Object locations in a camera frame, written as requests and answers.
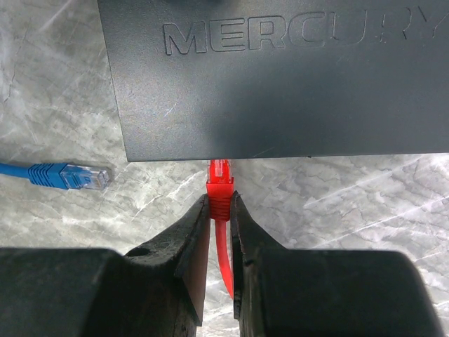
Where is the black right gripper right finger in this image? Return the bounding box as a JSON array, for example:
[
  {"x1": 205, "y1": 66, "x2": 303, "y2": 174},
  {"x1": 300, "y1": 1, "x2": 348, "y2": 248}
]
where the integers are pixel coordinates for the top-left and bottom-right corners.
[{"x1": 230, "y1": 194, "x2": 444, "y2": 336}]

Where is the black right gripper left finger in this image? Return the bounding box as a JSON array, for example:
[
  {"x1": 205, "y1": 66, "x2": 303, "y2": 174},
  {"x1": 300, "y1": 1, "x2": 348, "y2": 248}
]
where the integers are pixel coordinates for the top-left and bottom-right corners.
[{"x1": 1, "y1": 196, "x2": 210, "y2": 336}]

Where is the red ethernet cable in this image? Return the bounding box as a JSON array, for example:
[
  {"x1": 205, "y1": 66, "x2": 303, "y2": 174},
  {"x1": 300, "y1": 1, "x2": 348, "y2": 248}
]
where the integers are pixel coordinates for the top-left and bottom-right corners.
[{"x1": 205, "y1": 158, "x2": 235, "y2": 301}]

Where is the blue ethernet cable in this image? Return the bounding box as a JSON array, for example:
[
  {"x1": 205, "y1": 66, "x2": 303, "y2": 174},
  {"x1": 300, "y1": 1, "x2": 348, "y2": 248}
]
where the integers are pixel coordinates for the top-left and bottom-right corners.
[{"x1": 0, "y1": 161, "x2": 113, "y2": 192}]

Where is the black network switch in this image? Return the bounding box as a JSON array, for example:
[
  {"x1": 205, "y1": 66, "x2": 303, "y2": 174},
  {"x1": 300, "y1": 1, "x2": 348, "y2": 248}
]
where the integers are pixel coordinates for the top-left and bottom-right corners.
[{"x1": 98, "y1": 1, "x2": 448, "y2": 161}]

